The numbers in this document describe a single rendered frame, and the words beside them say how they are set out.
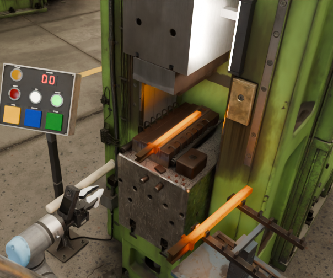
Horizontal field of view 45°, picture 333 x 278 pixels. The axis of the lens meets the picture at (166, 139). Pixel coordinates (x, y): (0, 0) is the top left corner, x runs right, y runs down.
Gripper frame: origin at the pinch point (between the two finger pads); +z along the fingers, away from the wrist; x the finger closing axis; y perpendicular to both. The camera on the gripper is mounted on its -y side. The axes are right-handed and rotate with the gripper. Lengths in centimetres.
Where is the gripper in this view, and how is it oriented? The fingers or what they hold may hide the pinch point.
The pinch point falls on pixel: (98, 187)
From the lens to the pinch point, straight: 148.2
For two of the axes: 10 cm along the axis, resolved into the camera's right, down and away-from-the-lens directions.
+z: 5.9, -4.4, 6.8
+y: -0.6, 8.1, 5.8
